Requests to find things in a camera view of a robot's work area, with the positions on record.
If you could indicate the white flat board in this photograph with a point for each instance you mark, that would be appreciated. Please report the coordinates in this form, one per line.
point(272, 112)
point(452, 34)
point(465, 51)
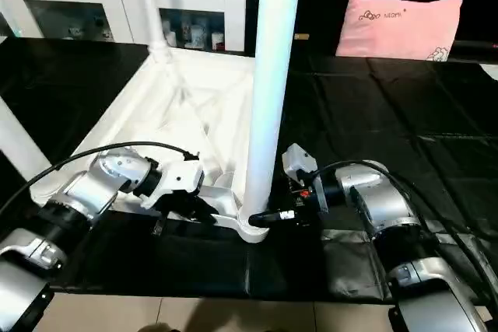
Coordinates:
point(491, 69)

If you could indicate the black low cabinet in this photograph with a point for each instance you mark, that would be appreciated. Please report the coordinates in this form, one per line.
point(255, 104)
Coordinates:
point(470, 51)

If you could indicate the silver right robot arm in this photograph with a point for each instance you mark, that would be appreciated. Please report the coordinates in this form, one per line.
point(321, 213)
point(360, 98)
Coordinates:
point(385, 203)

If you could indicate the small yellow label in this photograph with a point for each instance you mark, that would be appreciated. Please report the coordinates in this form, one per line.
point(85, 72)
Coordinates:
point(301, 36)

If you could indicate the dark left robot foot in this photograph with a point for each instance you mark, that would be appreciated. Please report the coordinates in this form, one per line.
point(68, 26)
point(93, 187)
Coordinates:
point(157, 327)

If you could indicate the white plastic table top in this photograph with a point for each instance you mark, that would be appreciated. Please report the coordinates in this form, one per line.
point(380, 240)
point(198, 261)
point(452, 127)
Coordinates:
point(175, 87)

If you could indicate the black work mat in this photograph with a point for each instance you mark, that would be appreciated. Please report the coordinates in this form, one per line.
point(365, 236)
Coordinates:
point(389, 114)

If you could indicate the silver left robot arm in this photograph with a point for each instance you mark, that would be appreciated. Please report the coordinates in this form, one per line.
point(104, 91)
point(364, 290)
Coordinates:
point(105, 176)

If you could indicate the white jar with red base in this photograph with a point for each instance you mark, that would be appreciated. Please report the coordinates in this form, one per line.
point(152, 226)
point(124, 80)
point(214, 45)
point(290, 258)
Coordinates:
point(218, 41)

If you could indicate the pink pillow with print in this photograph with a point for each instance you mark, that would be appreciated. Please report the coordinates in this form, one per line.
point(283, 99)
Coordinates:
point(397, 29)

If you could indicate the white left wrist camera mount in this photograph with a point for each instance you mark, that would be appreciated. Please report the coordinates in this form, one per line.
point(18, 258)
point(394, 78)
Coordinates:
point(179, 178)

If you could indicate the white plastic table leg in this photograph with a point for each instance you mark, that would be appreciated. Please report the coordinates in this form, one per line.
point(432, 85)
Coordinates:
point(149, 5)
point(272, 75)
point(19, 141)

